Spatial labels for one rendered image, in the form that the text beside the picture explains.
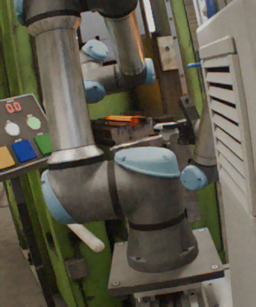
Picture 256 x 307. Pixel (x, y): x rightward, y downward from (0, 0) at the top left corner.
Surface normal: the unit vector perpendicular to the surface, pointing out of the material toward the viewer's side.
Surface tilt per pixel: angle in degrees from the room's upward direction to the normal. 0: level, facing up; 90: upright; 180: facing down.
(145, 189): 90
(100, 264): 90
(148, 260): 72
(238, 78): 90
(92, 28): 90
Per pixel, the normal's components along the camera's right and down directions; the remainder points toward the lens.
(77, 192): -0.01, 0.00
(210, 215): 0.40, 0.07
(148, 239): -0.45, -0.09
